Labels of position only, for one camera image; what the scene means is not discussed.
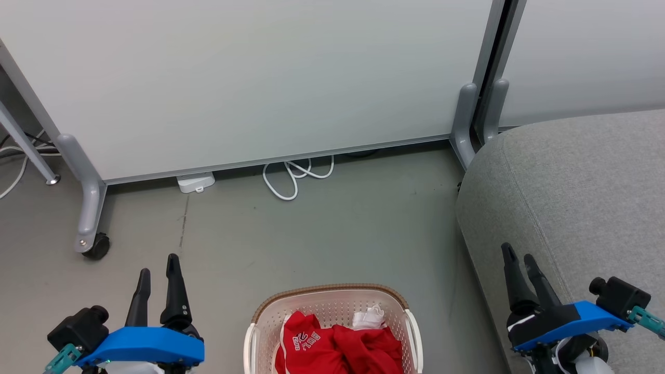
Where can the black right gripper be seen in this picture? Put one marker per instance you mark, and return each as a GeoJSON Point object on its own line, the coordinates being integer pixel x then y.
{"type": "Point", "coordinates": [540, 322]}

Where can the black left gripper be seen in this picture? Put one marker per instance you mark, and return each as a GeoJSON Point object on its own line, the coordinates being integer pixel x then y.
{"type": "Point", "coordinates": [189, 330]}

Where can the red jersey with white trim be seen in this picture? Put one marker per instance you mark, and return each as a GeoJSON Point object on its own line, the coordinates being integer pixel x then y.
{"type": "Point", "coordinates": [301, 358]}

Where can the plain red fleece garment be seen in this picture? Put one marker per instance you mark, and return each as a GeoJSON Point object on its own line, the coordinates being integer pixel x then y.
{"type": "Point", "coordinates": [369, 350]}

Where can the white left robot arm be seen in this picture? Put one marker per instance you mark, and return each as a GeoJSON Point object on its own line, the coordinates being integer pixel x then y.
{"type": "Point", "coordinates": [130, 369]}

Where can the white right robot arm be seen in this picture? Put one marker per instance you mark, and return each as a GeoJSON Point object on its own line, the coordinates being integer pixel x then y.
{"type": "Point", "coordinates": [571, 358]}

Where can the grey fabric sofa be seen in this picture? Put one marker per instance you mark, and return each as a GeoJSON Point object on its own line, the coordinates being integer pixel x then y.
{"type": "Point", "coordinates": [571, 197]}

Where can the black caster wheel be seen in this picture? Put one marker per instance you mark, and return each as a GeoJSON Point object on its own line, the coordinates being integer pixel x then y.
{"type": "Point", "coordinates": [100, 248]}

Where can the grey partition foot with caster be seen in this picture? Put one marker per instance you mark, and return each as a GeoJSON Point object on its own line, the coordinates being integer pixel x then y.
{"type": "Point", "coordinates": [89, 202]}

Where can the white power adapter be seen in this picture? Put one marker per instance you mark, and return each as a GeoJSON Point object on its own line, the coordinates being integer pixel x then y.
{"type": "Point", "coordinates": [195, 182]}

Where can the white cloth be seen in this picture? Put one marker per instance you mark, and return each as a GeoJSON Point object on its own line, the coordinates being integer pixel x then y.
{"type": "Point", "coordinates": [370, 318]}

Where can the grey metal table leg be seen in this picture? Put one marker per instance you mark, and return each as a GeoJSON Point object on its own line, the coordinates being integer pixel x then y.
{"type": "Point", "coordinates": [26, 145]}

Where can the wide white partition panel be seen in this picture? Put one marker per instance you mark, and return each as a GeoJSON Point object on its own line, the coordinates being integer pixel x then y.
{"type": "Point", "coordinates": [234, 78]}

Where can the narrow white partition panel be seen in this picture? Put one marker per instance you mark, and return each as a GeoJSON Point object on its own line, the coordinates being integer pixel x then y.
{"type": "Point", "coordinates": [587, 52]}

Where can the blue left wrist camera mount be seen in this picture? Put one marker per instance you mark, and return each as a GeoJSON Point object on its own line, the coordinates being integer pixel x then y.
{"type": "Point", "coordinates": [145, 345]}

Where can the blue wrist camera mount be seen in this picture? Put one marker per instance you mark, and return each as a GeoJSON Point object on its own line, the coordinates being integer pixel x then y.
{"type": "Point", "coordinates": [145, 345]}
{"type": "Point", "coordinates": [592, 317]}

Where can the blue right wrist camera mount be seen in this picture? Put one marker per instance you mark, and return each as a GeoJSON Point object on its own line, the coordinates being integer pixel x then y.
{"type": "Point", "coordinates": [592, 317]}

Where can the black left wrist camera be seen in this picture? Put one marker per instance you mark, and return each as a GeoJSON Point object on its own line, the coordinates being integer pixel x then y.
{"type": "Point", "coordinates": [78, 330]}

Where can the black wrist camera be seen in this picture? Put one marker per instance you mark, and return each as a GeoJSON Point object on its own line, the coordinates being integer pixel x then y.
{"type": "Point", "coordinates": [78, 330]}
{"type": "Point", "coordinates": [621, 297]}

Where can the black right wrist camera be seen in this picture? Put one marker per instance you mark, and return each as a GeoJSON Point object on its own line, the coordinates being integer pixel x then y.
{"type": "Point", "coordinates": [621, 297]}

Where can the teal left camera connector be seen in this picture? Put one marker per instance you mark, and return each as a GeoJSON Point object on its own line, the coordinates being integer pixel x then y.
{"type": "Point", "coordinates": [62, 358]}

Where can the teal camera connector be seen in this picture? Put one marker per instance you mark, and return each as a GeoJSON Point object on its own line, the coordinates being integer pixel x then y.
{"type": "Point", "coordinates": [62, 358]}
{"type": "Point", "coordinates": [647, 319]}

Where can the teal right camera connector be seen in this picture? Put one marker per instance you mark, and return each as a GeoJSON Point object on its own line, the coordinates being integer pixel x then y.
{"type": "Point", "coordinates": [647, 319]}

